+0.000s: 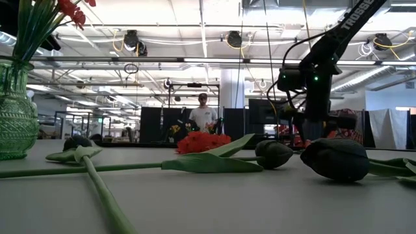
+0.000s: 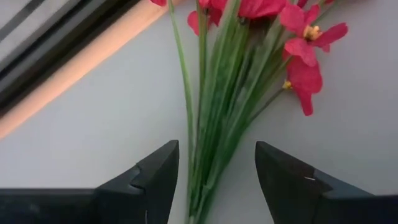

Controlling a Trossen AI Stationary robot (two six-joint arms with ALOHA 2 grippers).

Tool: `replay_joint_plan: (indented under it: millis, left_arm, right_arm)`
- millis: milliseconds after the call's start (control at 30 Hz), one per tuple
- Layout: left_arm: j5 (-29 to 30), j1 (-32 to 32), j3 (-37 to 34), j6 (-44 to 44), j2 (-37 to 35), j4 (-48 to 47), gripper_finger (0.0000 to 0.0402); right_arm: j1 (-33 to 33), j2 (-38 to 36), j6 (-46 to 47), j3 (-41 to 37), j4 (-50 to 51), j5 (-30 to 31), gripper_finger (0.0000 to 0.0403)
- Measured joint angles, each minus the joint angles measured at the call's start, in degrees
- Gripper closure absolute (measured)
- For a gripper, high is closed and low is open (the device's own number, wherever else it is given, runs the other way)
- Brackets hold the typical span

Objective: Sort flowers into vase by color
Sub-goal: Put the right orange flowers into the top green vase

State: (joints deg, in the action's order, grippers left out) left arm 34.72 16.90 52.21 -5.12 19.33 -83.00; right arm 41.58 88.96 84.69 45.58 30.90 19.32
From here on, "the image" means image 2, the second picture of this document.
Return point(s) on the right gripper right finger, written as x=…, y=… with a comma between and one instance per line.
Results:
x=295, y=199

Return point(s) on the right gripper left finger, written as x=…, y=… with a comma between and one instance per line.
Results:
x=77, y=207

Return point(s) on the red artificial flower bunch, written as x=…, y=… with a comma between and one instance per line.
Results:
x=224, y=93

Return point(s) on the black metal table frame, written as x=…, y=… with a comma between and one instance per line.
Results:
x=93, y=31

